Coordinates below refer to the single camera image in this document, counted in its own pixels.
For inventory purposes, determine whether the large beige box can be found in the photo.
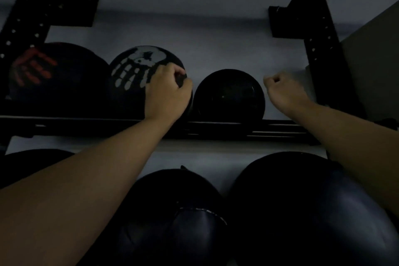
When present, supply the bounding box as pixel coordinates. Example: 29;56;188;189
341;0;399;123

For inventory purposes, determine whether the person's right forearm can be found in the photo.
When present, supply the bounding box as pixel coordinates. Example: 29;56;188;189
290;100;399;217

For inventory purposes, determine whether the large black leather medicine ball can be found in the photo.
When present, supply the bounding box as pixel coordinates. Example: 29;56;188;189
229;151;399;266
0;149;75;190

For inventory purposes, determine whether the black white-stitched medicine ball purple tag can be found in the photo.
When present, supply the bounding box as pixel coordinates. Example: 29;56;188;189
79;165;231;266

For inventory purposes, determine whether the ball with red handprint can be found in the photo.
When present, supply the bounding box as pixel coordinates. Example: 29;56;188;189
7;42;111;118

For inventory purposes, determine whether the person's left forearm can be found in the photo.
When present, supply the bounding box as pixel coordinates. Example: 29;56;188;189
0;118;175;266

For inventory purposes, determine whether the person's right hand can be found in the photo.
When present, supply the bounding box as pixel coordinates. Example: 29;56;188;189
263;71;312;117

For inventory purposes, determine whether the person's left hand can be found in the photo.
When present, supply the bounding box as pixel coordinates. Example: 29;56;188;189
144;63;193;123

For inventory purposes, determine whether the small black slam ball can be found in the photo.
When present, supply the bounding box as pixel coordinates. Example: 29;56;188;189
192;69;266;123

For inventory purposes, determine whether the ball with white handprint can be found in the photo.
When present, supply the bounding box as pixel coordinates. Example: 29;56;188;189
107;45;193;120

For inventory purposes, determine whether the black metal rack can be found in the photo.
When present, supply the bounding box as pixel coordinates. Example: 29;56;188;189
0;0;399;148

